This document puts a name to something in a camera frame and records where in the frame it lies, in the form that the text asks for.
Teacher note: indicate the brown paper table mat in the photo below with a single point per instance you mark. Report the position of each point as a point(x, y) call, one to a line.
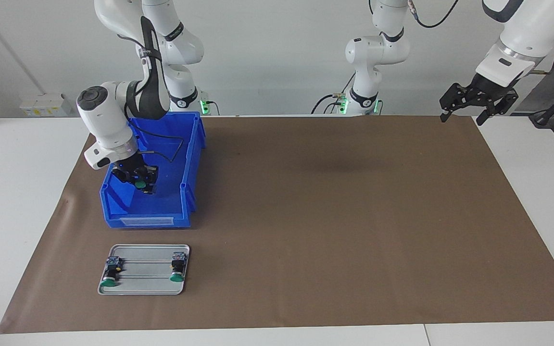
point(306, 240)

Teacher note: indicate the blue plastic storage bin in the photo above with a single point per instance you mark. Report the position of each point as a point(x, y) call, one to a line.
point(171, 202)

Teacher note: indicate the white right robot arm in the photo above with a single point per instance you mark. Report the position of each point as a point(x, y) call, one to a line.
point(104, 120)

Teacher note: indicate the silver metal tray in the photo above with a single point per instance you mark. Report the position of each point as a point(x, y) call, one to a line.
point(144, 283)

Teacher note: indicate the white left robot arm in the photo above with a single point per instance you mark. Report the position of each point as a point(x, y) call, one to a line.
point(527, 33)

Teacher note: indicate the white wall socket box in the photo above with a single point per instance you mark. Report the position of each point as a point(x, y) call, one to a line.
point(44, 105)

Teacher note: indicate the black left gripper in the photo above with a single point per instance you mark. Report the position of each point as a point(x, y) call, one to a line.
point(487, 88)

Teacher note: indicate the green push button switch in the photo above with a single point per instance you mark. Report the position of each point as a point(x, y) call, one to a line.
point(177, 266)
point(111, 269)
point(140, 184)

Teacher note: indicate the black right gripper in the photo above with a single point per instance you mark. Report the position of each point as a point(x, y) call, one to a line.
point(127, 172)

